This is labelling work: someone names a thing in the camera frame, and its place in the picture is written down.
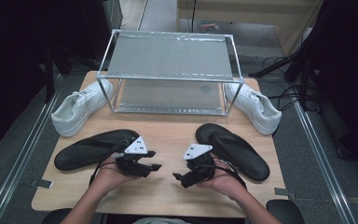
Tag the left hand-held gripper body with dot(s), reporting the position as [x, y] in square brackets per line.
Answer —
[135, 146]

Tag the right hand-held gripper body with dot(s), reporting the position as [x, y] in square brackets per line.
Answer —
[195, 151]

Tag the black flip-flop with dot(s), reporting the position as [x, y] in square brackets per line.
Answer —
[245, 157]
[84, 152]

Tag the white sneaker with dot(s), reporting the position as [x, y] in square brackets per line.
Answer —
[256, 109]
[77, 109]

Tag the metal two-shelf shoe rack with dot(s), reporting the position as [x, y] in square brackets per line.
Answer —
[167, 56]

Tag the person's left hand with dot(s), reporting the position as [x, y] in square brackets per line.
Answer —
[108, 179]

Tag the person's right hand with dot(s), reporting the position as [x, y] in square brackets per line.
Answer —
[225, 182]

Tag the person's grey clothing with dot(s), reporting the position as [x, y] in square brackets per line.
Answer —
[158, 221]

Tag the grey tape strip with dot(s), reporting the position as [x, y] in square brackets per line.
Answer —
[43, 183]
[284, 192]

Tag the black tripod stand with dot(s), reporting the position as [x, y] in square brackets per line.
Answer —
[276, 65]

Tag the small red and black item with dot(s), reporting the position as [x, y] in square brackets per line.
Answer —
[210, 26]

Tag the dark curtain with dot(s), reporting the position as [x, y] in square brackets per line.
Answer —
[18, 62]
[348, 77]

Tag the light wooden cabinet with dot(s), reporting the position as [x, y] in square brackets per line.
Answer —
[292, 18]

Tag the metal floor rail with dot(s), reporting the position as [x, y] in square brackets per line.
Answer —
[21, 155]
[323, 161]

